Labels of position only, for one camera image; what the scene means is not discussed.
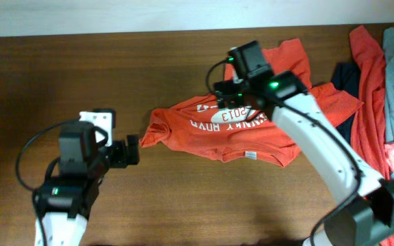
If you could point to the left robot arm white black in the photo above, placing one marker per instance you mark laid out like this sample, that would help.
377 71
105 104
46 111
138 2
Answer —
71 184

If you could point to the red shirt in pile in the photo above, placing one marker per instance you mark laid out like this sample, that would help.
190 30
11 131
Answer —
368 129

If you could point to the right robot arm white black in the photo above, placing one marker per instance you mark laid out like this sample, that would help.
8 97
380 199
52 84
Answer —
364 214

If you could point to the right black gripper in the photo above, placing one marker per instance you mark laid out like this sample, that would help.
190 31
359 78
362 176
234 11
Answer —
231 100

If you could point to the navy garment in pile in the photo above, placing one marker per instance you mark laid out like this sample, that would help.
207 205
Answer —
346 77

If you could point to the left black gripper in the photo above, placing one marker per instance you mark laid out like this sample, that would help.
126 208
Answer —
120 157

